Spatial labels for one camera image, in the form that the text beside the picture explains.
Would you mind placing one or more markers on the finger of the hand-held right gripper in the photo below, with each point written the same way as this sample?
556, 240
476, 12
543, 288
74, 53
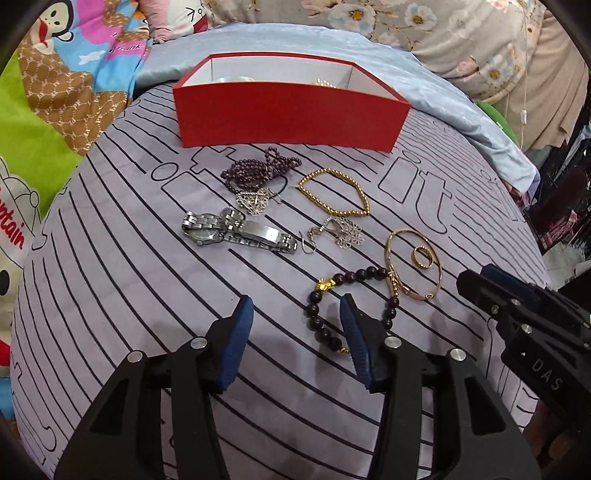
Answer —
485, 293
510, 286

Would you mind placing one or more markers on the light blue quilt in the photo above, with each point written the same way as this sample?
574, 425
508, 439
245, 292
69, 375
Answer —
438, 92

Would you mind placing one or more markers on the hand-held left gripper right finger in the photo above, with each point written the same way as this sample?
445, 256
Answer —
353, 327

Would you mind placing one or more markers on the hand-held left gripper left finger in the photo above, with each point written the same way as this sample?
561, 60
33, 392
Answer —
240, 323

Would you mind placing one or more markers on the grey striped bed sheet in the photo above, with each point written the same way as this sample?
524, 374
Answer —
138, 277

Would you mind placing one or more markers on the dark clutter pile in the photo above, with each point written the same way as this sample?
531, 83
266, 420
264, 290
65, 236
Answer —
563, 194

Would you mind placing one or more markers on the pale jade bangle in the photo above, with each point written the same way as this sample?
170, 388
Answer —
236, 79

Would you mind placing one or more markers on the silver filigree earring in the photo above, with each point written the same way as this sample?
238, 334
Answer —
346, 233
251, 201

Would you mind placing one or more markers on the red cardboard box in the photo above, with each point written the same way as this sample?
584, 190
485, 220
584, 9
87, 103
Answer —
286, 115

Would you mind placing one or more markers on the cartoon monkey printed blanket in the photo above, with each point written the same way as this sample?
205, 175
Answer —
55, 101

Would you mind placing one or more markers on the green plastic object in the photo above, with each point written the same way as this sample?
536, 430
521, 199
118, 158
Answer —
496, 120

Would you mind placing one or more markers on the grey floral blanket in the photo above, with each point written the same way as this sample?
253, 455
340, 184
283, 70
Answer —
415, 32

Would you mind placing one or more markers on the gold bangle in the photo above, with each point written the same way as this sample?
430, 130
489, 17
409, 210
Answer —
391, 244

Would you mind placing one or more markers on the silver wristwatch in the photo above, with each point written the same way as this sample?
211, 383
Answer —
258, 230

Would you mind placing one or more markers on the beige cloth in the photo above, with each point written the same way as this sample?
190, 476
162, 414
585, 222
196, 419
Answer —
554, 92

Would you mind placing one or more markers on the pink cartoon pillow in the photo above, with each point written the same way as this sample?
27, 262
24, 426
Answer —
175, 18

